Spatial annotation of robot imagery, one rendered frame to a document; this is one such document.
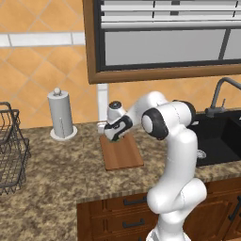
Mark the black sink basin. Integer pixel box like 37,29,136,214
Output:
187,109,241,169

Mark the dark grey tap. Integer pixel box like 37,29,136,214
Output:
204,76,241,119

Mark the black wire dish rack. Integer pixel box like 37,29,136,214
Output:
0,101,32,197

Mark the black cupboard door handle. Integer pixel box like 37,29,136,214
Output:
228,195,241,222

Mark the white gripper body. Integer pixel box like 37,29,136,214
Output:
96,121,109,136

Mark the black drawer handle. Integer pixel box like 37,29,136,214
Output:
121,217,146,230
122,196,148,207

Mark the wooden drawer front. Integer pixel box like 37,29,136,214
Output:
89,211,159,236
88,193,153,217

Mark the wooden cutting board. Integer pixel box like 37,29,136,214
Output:
99,133,145,171

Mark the grey paper towel roll holder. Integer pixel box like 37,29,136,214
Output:
46,87,78,141

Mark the wooden cupboard door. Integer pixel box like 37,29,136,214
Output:
184,187,241,241

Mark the wood framed window with blinds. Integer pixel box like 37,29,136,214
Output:
82,0,241,85

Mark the wooden panel under sink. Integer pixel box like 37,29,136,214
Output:
204,176,241,195

